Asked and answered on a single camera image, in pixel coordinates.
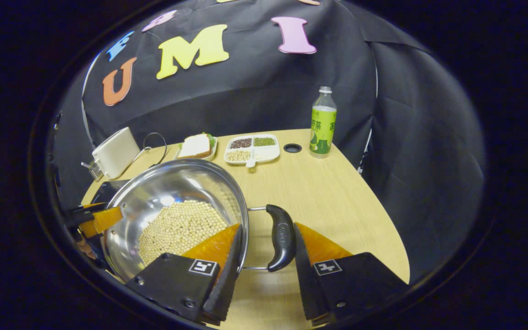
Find green label drink bottle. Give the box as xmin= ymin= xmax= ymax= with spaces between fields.
xmin=309 ymin=86 xmax=338 ymax=159

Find sandwich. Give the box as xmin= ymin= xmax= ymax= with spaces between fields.
xmin=177 ymin=133 xmax=216 ymax=160

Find stainless steel pot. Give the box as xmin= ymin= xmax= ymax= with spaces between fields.
xmin=100 ymin=158 xmax=297 ymax=282

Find pile of soybeans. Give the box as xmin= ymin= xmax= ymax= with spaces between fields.
xmin=138 ymin=199 xmax=230 ymax=266

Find white toaster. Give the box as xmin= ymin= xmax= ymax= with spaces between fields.
xmin=91 ymin=127 xmax=142 ymax=180

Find black power cable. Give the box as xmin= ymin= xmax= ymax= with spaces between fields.
xmin=143 ymin=132 xmax=168 ymax=166

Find white divided tray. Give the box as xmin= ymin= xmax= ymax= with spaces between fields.
xmin=224 ymin=133 xmax=281 ymax=168

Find black induction cooktop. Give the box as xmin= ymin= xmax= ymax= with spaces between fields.
xmin=89 ymin=180 xmax=132 ymax=207

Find black backdrop cloth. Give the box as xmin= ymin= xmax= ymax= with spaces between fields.
xmin=53 ymin=0 xmax=487 ymax=280

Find small metal wire holder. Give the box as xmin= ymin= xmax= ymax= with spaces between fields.
xmin=81 ymin=160 xmax=105 ymax=182

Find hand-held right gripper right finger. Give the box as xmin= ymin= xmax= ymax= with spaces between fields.
xmin=293 ymin=222 xmax=410 ymax=327

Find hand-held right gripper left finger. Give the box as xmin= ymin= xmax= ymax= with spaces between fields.
xmin=124 ymin=224 xmax=245 ymax=325

